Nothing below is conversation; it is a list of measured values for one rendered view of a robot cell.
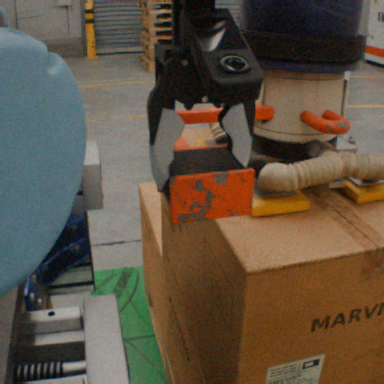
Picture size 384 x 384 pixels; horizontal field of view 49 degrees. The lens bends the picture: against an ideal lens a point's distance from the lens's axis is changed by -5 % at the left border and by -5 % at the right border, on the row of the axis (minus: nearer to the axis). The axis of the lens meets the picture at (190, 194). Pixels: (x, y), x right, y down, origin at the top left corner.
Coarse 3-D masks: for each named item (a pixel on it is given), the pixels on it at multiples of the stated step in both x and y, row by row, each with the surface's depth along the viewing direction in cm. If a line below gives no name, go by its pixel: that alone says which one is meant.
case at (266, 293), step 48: (192, 144) 99; (336, 192) 76; (192, 240) 84; (240, 240) 62; (288, 240) 62; (336, 240) 61; (192, 288) 88; (240, 288) 58; (288, 288) 58; (336, 288) 61; (192, 336) 94; (240, 336) 60; (288, 336) 62; (336, 336) 66
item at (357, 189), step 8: (352, 152) 80; (344, 176) 77; (352, 184) 74; (360, 184) 73; (368, 184) 73; (376, 184) 74; (344, 192) 75; (352, 192) 72; (360, 192) 71; (368, 192) 71; (376, 192) 71; (352, 200) 73; (360, 200) 71; (368, 200) 72; (376, 200) 72
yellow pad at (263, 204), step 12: (204, 144) 92; (216, 144) 91; (252, 168) 75; (264, 192) 70; (288, 192) 70; (300, 192) 71; (252, 204) 67; (264, 204) 67; (276, 204) 67; (288, 204) 68; (300, 204) 68; (252, 216) 67
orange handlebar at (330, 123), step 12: (204, 108) 72; (216, 108) 72; (264, 108) 73; (192, 120) 71; (204, 120) 71; (216, 120) 72; (312, 120) 68; (324, 120) 66; (336, 120) 66; (348, 120) 67; (324, 132) 67; (336, 132) 66; (180, 144) 55
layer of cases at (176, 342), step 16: (144, 192) 170; (144, 208) 162; (160, 208) 158; (144, 224) 170; (160, 224) 147; (144, 240) 178; (160, 240) 138; (144, 256) 185; (160, 256) 133; (160, 272) 137; (160, 288) 142; (160, 304) 147; (176, 304) 112; (160, 320) 152; (176, 320) 115; (176, 336) 118; (176, 352) 122; (192, 352) 97; (176, 368) 126; (192, 368) 99
